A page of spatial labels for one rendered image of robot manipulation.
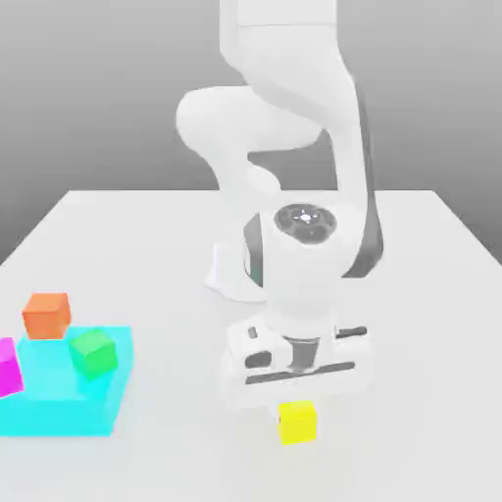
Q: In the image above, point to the small green cube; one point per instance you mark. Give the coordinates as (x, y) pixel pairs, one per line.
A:
(95, 355)

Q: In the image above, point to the large cyan box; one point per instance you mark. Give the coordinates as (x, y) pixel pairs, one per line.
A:
(51, 411)

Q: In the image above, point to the small yellow cube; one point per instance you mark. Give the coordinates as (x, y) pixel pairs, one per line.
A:
(297, 423)

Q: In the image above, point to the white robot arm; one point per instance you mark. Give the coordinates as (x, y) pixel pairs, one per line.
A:
(298, 274)

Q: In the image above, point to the small orange cube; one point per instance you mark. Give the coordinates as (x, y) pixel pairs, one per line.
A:
(47, 317)

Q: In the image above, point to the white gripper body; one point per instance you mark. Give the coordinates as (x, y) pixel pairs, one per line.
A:
(345, 382)

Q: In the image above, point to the small magenta cube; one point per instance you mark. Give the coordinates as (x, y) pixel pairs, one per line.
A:
(8, 370)

